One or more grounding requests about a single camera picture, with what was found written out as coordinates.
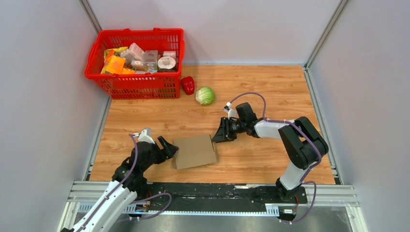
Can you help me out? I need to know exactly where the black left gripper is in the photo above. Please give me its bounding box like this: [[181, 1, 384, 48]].
[[141, 136, 178, 171]]

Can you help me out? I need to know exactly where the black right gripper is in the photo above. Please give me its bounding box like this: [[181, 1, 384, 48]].
[[212, 116, 246, 143]]

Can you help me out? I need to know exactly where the brown cardboard box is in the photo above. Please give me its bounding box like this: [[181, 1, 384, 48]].
[[172, 134, 219, 170]]

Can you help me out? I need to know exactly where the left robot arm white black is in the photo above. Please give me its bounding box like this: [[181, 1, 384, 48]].
[[62, 130, 179, 232]]

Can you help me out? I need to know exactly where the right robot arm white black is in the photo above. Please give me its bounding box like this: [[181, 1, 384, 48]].
[[212, 102, 329, 203]]

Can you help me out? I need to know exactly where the beige small box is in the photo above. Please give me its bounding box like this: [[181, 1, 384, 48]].
[[143, 50, 159, 73]]

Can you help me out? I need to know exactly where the orange snack box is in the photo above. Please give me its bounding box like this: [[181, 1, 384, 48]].
[[100, 55, 126, 74]]

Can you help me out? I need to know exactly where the green cabbage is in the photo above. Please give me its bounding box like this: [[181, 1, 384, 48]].
[[195, 87, 215, 105]]

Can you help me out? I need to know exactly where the red bell pepper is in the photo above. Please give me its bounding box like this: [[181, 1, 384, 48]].
[[180, 76, 195, 95]]

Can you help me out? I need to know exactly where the red plastic shopping basket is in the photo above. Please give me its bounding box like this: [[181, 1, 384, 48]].
[[85, 28, 185, 99]]

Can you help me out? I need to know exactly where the white tape roll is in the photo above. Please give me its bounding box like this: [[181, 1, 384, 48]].
[[157, 56, 177, 73]]

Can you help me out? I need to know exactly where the pink white carton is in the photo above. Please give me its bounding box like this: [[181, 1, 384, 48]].
[[120, 43, 145, 63]]

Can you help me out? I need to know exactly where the yellow snack packet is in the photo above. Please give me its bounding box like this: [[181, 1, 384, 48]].
[[103, 46, 128, 59]]

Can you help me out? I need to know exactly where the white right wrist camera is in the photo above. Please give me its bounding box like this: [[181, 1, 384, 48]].
[[223, 102, 237, 119]]

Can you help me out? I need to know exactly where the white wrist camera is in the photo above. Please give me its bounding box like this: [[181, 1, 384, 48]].
[[132, 128, 155, 144], [223, 102, 237, 119]]

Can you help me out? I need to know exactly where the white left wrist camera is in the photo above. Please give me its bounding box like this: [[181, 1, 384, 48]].
[[132, 128, 155, 144]]

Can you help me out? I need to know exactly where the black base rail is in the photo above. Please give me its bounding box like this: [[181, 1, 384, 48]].
[[65, 182, 359, 221]]

